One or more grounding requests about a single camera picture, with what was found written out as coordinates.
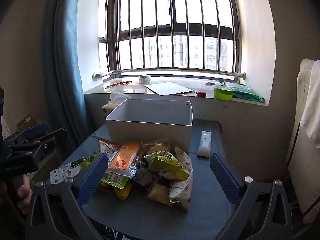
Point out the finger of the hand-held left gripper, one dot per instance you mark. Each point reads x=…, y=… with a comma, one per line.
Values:
x=37, y=129
x=47, y=140

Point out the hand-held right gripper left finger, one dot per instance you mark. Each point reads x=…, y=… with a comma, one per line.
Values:
x=91, y=180

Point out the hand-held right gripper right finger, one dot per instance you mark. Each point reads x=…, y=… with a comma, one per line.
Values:
x=225, y=180

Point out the pile of snack packets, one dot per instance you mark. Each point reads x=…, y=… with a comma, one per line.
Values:
x=162, y=165

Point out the white cardboard box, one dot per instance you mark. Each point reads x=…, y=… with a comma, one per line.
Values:
x=145, y=135

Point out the person's left hand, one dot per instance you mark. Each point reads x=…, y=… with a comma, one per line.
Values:
x=25, y=195

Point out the brown cardboard box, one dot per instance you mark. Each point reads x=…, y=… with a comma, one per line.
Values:
x=25, y=123

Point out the green wrapper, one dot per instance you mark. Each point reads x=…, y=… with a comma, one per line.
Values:
x=90, y=158

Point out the white printed card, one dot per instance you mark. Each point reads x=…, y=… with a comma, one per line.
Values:
x=60, y=175

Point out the white remote control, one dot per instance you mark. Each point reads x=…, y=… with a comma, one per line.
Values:
x=204, y=145

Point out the blue curtain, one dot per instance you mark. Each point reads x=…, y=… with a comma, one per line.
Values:
x=67, y=80

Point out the tissue box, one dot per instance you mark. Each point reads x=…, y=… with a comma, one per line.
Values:
x=108, y=108

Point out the blue fabric table cover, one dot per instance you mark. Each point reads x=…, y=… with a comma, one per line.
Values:
x=162, y=220

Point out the green tape roll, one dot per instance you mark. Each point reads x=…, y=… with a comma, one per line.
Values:
x=222, y=93

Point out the green plastic bag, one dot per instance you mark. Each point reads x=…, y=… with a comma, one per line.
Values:
x=247, y=93

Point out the metal window guard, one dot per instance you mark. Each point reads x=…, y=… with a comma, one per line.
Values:
x=107, y=74

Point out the small red object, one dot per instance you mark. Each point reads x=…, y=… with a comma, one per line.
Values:
x=201, y=93

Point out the orange beaded tool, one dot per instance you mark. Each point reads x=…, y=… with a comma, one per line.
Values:
x=118, y=83

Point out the white hanging fabric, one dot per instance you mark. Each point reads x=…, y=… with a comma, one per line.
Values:
x=310, y=130

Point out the white paper sheet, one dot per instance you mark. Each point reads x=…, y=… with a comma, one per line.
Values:
x=170, y=88

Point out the white tape roll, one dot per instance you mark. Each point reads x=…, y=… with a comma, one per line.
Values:
x=145, y=79

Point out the dark window frame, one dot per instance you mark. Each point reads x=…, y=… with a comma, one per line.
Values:
x=190, y=28

